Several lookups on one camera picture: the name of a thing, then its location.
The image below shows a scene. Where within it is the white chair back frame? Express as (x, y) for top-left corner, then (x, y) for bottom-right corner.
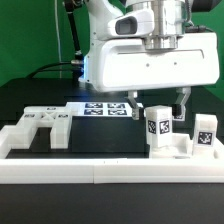
(10, 106), (72, 149)

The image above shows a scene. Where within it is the black cable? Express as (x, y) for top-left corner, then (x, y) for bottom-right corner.
(26, 61), (84, 80)

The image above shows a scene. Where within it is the white tagged cube far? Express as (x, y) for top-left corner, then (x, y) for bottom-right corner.
(173, 113), (185, 121)

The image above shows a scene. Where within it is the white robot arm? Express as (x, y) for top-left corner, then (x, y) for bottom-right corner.
(80, 0), (221, 120)

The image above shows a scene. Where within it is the black camera stand pole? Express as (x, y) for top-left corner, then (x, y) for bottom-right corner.
(63, 0), (84, 61)

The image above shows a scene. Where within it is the grey hose cable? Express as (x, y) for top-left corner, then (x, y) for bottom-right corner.
(183, 0), (218, 34)

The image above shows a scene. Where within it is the white marker sheet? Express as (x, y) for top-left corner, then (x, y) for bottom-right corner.
(65, 101), (146, 118)

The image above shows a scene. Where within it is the white U-shaped fence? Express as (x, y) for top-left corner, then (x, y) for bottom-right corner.
(0, 126), (224, 184)

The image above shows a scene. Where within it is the white chair seat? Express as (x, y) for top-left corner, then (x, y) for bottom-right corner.
(149, 133), (224, 160)

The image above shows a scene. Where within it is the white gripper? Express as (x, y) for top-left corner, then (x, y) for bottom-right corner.
(87, 8), (219, 120)

